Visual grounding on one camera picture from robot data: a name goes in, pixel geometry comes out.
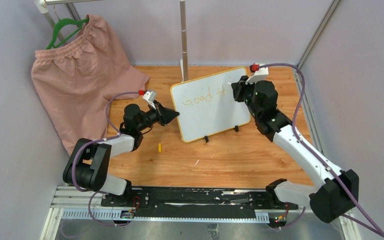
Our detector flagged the pink cloth shorts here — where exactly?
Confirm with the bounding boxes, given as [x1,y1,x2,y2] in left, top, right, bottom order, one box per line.
[31,14,149,154]

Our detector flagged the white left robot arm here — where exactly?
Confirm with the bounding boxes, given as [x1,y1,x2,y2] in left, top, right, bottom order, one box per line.
[62,100,180,207]

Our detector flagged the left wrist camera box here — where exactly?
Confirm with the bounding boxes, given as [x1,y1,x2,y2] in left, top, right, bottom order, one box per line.
[138,90,157,110]

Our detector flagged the aluminium frame post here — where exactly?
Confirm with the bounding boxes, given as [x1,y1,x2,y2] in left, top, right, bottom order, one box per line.
[297,0,343,69]

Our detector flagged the yellow framed whiteboard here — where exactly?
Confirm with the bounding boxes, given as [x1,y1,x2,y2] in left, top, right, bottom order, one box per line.
[170,67,251,143]

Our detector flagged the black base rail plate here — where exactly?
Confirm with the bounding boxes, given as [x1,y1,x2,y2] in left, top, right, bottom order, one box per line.
[101,186,299,223]

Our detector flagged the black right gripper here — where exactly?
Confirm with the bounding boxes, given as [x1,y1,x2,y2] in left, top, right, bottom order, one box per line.
[231,75,262,119]

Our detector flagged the metal stand pole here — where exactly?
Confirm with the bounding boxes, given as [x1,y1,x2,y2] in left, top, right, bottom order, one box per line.
[179,0,189,82]

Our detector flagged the green clothes hanger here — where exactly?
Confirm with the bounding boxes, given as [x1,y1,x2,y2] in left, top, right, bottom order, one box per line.
[45,17,90,51]

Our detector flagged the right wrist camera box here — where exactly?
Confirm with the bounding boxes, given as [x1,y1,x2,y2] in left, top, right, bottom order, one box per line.
[245,62,269,84]

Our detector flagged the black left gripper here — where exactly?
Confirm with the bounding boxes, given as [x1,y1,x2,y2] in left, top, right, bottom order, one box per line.
[136,101,179,133]

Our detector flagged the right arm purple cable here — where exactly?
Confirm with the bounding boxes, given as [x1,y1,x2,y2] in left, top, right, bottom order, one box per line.
[249,62,384,240]

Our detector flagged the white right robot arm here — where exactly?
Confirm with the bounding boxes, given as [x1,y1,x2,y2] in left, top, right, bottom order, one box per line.
[231,75,359,223]

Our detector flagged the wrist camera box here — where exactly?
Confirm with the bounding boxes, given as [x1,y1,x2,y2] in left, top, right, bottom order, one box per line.
[245,62,269,84]
[138,90,157,110]

